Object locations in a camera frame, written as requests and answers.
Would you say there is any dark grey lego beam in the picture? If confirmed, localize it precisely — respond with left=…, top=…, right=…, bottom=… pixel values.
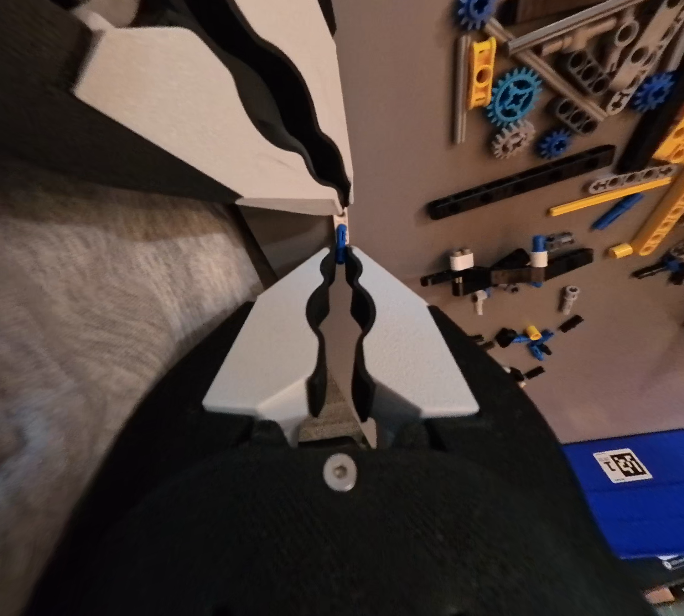
left=550, top=97, right=602, bottom=135
left=561, top=48, right=615, bottom=95

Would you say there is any person's grey sweater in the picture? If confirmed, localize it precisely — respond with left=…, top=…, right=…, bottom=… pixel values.
left=0, top=154, right=268, bottom=616

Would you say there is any grey lego gear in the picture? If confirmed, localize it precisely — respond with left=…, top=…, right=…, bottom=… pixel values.
left=491, top=120, right=537, bottom=160

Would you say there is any long grey lego axle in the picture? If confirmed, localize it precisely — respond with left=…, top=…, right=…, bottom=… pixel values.
left=483, top=17, right=610, bottom=122
left=507, top=0, right=684, bottom=56

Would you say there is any thin grey lego liftarm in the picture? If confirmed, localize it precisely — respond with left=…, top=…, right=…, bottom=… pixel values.
left=589, top=175, right=673, bottom=195

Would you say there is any large blue lego gear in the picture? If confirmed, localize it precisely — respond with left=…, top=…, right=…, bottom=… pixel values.
left=485, top=67, right=544, bottom=129

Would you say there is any blue lego axle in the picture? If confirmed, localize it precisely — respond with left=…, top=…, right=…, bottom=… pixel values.
left=591, top=193, right=644, bottom=230

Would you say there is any yellow lego connector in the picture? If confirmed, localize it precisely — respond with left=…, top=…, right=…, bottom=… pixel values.
left=467, top=36, right=498, bottom=109

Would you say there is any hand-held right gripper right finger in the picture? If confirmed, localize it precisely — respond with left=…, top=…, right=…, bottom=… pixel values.
left=344, top=246, right=480, bottom=450

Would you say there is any small black blue lego assembly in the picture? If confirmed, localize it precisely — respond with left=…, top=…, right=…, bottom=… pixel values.
left=631, top=247, right=684, bottom=285

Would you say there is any long yellow lego beam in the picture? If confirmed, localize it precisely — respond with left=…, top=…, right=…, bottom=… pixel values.
left=636, top=175, right=684, bottom=259

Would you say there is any small blue lego gear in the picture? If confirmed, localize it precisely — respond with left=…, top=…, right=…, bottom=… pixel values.
left=536, top=127, right=574, bottom=160
left=631, top=71, right=679, bottom=113
left=455, top=0, right=500, bottom=31

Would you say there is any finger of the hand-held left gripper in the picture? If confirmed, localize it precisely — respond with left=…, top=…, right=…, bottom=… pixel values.
left=176, top=0, right=354, bottom=204
left=74, top=23, right=347, bottom=216

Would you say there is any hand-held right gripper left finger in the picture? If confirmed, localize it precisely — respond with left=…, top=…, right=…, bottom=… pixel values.
left=202, top=246, right=337, bottom=448

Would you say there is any yellow lego axle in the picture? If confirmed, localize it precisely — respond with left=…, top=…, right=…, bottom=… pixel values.
left=549, top=192, right=659, bottom=217

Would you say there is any blue plastic bin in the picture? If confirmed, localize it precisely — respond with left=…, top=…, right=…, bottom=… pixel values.
left=558, top=429, right=684, bottom=560

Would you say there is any long light grey lego liftarm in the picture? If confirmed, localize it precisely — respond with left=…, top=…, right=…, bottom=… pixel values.
left=604, top=0, right=684, bottom=112

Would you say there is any long black lego beam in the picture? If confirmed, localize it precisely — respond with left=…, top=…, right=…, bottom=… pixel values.
left=426, top=145, right=616, bottom=221

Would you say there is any grey lego tee connector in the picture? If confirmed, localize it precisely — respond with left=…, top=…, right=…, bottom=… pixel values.
left=556, top=17, right=642, bottom=53

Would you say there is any thick black lego beam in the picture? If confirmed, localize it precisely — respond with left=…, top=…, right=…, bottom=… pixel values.
left=615, top=103, right=684, bottom=176

